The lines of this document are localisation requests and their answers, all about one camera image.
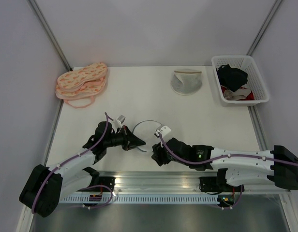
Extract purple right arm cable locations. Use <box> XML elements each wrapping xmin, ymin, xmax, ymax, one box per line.
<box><xmin>158</xmin><ymin>134</ymin><xmax>298</xmax><ymax>210</ymax></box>

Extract white slotted cable duct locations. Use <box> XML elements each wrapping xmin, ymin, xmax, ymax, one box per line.
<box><xmin>60</xmin><ymin>193</ymin><xmax>219</xmax><ymax>204</ymax></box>

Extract white plastic basket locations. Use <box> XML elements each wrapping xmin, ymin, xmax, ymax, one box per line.
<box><xmin>211</xmin><ymin>55</ymin><xmax>269</xmax><ymax>106</ymax></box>

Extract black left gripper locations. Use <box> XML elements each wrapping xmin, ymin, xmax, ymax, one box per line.
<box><xmin>104</xmin><ymin>125</ymin><xmax>146</xmax><ymax>151</ymax></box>

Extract right aluminium corner post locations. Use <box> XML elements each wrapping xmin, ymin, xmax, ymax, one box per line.
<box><xmin>246</xmin><ymin>0</ymin><xmax>284</xmax><ymax>56</ymax></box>

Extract aluminium corner post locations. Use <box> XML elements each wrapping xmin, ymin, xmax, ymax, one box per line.
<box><xmin>27</xmin><ymin>0</ymin><xmax>73</xmax><ymax>71</ymax></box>
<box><xmin>246</xmin><ymin>0</ymin><xmax>284</xmax><ymax>56</ymax></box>

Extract red garment in basket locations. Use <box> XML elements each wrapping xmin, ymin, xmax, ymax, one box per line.
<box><xmin>221</xmin><ymin>86</ymin><xmax>254</xmax><ymax>101</ymax></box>

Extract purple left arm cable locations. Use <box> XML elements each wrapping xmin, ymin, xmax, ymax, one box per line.
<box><xmin>30</xmin><ymin>112</ymin><xmax>116</xmax><ymax>215</ymax></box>

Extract beige-trim mesh laundry bag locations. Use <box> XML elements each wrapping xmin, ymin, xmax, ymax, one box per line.
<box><xmin>170</xmin><ymin>69</ymin><xmax>202</xmax><ymax>96</ymax></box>

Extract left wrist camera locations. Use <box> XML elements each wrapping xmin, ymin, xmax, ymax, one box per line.
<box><xmin>114</xmin><ymin>115</ymin><xmax>126</xmax><ymax>129</ymax></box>

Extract beige bra in basket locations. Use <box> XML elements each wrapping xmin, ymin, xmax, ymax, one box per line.
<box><xmin>223</xmin><ymin>88</ymin><xmax>251</xmax><ymax>101</ymax></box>

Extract black garment in basket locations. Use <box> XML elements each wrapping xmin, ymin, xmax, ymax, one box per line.
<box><xmin>216</xmin><ymin>64</ymin><xmax>248</xmax><ymax>91</ymax></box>

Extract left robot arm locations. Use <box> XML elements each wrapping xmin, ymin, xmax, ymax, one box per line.
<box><xmin>19</xmin><ymin>121</ymin><xmax>145</xmax><ymax>217</ymax></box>

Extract left aluminium corner post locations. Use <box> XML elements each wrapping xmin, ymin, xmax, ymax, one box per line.
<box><xmin>27</xmin><ymin>0</ymin><xmax>73</xmax><ymax>71</ymax></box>

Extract pink patterned laundry bag stack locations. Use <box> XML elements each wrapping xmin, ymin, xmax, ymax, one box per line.
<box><xmin>55</xmin><ymin>62</ymin><xmax>108</xmax><ymax>109</ymax></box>

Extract blue-zipper white mesh laundry bag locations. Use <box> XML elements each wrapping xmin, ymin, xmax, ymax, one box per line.
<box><xmin>132</xmin><ymin>120</ymin><xmax>162</xmax><ymax>155</ymax></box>

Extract aluminium rail table edge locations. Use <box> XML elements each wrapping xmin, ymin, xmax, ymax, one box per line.
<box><xmin>71</xmin><ymin>171</ymin><xmax>292</xmax><ymax>194</ymax></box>

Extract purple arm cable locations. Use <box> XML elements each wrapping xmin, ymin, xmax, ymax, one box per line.
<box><xmin>30</xmin><ymin>112</ymin><xmax>116</xmax><ymax>215</ymax></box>
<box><xmin>158</xmin><ymin>134</ymin><xmax>298</xmax><ymax>210</ymax></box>

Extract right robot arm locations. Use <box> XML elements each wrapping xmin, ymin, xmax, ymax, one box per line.
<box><xmin>151</xmin><ymin>138</ymin><xmax>298</xmax><ymax>191</ymax></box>

